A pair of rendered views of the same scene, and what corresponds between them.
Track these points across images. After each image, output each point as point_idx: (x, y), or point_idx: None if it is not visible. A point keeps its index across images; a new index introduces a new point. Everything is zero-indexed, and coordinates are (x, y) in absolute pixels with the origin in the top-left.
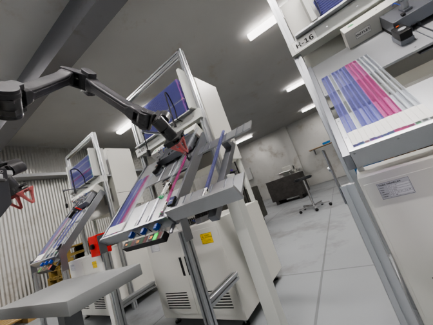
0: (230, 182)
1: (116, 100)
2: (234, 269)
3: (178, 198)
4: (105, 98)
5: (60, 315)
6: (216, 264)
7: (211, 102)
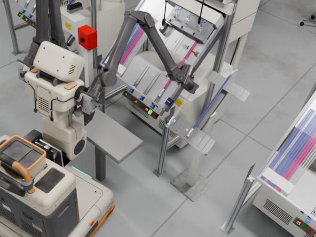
0: (206, 140)
1: (163, 58)
2: None
3: (174, 101)
4: (155, 49)
5: (113, 160)
6: None
7: None
